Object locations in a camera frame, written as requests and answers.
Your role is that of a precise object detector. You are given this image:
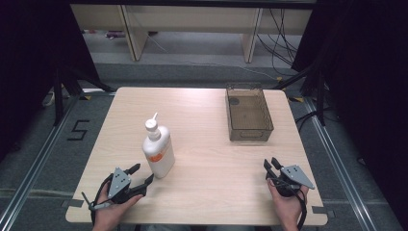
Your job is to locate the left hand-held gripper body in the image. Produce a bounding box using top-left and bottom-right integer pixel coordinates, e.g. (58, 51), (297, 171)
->
(107, 167), (149, 205)

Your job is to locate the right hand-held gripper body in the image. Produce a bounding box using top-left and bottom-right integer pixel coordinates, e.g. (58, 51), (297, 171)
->
(265, 164), (316, 197)

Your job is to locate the white bottle with orange label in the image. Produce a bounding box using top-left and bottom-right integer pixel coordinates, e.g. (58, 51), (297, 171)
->
(141, 112), (176, 179)

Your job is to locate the person's left hand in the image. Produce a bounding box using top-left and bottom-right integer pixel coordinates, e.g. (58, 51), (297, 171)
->
(91, 192), (144, 231)

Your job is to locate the person's right hand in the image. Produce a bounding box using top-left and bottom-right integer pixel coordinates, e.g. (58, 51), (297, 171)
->
(267, 179), (310, 231)

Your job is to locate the grey tape strip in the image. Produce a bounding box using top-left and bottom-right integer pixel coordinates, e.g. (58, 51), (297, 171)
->
(312, 205), (337, 218)
(61, 198), (85, 208)

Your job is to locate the brown translucent plastic basket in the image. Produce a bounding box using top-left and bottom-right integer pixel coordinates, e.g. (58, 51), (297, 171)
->
(225, 83), (275, 142)

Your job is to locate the black metal stand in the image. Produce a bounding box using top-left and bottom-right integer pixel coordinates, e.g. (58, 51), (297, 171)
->
(52, 62), (117, 127)
(272, 61), (327, 127)

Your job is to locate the dark curtain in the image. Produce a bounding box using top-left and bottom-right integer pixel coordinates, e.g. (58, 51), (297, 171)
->
(291, 0), (408, 223)
(0, 0), (101, 163)

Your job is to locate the beige wooden shelf unit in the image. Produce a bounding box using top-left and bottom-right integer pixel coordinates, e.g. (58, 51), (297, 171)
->
(69, 4), (314, 64)

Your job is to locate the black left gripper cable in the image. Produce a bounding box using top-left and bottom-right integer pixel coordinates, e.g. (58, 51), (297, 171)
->
(81, 174), (114, 226)

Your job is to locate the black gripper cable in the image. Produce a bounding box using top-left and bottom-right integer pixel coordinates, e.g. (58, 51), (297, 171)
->
(81, 174), (114, 226)
(268, 179), (308, 231)

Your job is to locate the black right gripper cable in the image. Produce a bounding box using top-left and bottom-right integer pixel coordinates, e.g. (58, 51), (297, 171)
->
(268, 179), (308, 231)

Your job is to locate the aluminium floor rail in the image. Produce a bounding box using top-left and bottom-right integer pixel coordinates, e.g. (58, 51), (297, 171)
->
(0, 94), (82, 231)
(302, 96), (380, 231)

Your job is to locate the black floor cable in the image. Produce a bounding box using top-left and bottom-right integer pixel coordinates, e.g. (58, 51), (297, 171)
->
(293, 107), (333, 133)

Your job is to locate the bundle of black hanging cables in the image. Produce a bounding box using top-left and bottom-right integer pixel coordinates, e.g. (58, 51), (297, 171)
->
(255, 8), (303, 77)

